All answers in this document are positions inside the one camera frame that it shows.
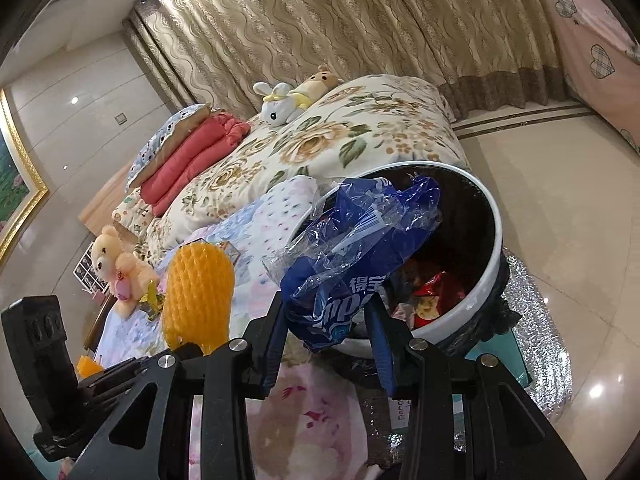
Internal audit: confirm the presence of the pink heart print cloth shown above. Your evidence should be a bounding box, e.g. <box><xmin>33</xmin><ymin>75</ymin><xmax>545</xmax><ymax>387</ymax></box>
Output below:
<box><xmin>542</xmin><ymin>0</ymin><xmax>640</xmax><ymax>156</ymax></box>

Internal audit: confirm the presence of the wooden bedside table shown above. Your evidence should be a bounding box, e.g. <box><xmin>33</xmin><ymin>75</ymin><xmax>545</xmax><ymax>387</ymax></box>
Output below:
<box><xmin>82</xmin><ymin>292</ymin><xmax>118</xmax><ymax>353</ymax></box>

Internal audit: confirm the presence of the cream floral duvet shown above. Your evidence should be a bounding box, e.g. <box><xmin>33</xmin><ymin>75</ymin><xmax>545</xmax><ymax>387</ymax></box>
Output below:
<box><xmin>112</xmin><ymin>74</ymin><xmax>471</xmax><ymax>271</ymax></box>

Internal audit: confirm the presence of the wooden headboard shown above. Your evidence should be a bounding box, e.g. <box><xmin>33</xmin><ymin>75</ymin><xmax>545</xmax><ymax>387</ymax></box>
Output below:
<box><xmin>79</xmin><ymin>170</ymin><xmax>146</xmax><ymax>241</ymax></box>

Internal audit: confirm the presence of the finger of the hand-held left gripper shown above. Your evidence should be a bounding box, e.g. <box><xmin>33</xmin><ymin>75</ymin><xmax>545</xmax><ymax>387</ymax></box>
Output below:
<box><xmin>75</xmin><ymin>355</ymin><xmax>161</xmax><ymax>406</ymax></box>

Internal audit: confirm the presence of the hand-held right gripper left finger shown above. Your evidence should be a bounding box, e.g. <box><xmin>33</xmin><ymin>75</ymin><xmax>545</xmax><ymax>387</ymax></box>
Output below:
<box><xmin>65</xmin><ymin>292</ymin><xmax>301</xmax><ymax>480</ymax></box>

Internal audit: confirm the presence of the teal white cardboard box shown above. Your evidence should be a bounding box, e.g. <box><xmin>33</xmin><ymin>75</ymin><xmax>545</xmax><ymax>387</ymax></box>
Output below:
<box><xmin>400</xmin><ymin>332</ymin><xmax>532</xmax><ymax>436</ymax></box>

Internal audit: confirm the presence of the red snack wrapper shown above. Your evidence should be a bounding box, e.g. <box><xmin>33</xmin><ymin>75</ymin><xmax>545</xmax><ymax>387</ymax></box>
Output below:
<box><xmin>412</xmin><ymin>270</ymin><xmax>466</xmax><ymax>321</ymax></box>

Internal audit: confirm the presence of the pastel floral blanket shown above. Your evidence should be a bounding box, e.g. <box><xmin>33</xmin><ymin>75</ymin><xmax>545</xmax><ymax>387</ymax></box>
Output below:
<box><xmin>50</xmin><ymin>175</ymin><xmax>416</xmax><ymax>480</ymax></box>

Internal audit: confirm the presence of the folded red quilt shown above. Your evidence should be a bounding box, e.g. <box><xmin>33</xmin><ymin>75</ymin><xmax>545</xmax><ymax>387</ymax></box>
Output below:
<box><xmin>140</xmin><ymin>112</ymin><xmax>251</xmax><ymax>218</ymax></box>

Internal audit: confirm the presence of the blue plastic wrapper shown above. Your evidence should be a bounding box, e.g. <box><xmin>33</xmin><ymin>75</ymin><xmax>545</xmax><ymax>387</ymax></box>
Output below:
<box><xmin>262</xmin><ymin>175</ymin><xmax>443</xmax><ymax>353</ymax></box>

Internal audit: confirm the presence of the white rabbit plush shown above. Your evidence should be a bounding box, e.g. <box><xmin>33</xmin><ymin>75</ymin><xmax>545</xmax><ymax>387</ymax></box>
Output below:
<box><xmin>252</xmin><ymin>81</ymin><xmax>306</xmax><ymax>125</ymax></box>

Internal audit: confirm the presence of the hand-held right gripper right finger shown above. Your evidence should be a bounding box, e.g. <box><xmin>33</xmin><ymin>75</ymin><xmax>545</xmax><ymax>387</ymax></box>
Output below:
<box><xmin>364</xmin><ymin>300</ymin><xmax>586</xmax><ymax>480</ymax></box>

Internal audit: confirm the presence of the black white photo frame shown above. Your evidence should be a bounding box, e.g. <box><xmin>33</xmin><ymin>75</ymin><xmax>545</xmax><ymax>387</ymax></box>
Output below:
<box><xmin>74</xmin><ymin>255</ymin><xmax>108</xmax><ymax>293</ymax></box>

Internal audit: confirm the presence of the brown bear plush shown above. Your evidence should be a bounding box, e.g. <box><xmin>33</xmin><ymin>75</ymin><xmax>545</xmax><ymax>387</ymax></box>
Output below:
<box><xmin>292</xmin><ymin>66</ymin><xmax>346</xmax><ymax>111</ymax></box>

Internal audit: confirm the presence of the silver glitter floor mat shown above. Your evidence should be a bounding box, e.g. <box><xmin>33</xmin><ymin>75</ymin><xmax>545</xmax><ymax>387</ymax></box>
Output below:
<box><xmin>385</xmin><ymin>255</ymin><xmax>573</xmax><ymax>461</ymax></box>

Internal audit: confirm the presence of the beige teddy bear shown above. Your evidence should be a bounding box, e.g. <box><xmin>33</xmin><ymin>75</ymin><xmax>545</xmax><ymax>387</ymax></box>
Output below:
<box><xmin>90</xmin><ymin>226</ymin><xmax>161</xmax><ymax>318</ymax></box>

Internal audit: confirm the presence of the gold framed landscape painting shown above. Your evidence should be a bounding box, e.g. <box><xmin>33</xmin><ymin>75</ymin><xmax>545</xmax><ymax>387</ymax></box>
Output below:
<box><xmin>0</xmin><ymin>87</ymin><xmax>51</xmax><ymax>261</ymax></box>

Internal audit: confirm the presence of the gold foil wrapper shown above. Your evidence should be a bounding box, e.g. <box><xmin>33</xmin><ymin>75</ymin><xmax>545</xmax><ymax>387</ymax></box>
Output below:
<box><xmin>140</xmin><ymin>280</ymin><xmax>168</xmax><ymax>321</ymax></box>

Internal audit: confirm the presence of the blue polka dot pillow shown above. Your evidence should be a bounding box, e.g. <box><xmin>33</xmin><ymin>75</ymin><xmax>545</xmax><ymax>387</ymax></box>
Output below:
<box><xmin>126</xmin><ymin>104</ymin><xmax>213</xmax><ymax>191</ymax></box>

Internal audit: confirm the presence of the beige patterned curtain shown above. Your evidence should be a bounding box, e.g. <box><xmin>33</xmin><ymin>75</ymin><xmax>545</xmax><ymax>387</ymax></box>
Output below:
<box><xmin>122</xmin><ymin>0</ymin><xmax>591</xmax><ymax>123</ymax></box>

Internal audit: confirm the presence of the white trash bin black bag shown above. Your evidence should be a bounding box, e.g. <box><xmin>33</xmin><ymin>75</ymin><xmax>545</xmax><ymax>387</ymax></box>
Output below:
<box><xmin>290</xmin><ymin>160</ymin><xmax>523</xmax><ymax>361</ymax></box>

